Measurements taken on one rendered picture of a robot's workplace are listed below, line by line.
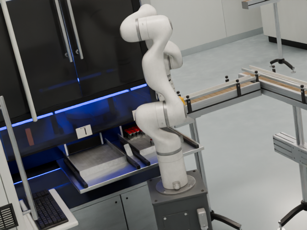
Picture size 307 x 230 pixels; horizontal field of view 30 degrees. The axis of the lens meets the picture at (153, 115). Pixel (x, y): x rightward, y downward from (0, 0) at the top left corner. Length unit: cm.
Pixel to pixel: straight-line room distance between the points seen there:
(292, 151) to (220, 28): 519
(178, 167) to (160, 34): 61
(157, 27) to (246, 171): 241
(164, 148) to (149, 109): 19
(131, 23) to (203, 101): 119
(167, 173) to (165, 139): 16
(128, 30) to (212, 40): 625
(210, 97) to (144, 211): 81
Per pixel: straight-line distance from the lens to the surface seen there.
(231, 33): 887
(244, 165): 479
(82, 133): 319
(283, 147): 383
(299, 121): 364
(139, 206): 347
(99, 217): 340
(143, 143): 322
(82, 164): 313
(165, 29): 249
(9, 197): 262
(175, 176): 264
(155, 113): 253
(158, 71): 251
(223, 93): 365
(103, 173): 297
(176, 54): 286
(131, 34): 250
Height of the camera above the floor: 209
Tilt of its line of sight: 19 degrees down
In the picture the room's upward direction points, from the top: 11 degrees counter-clockwise
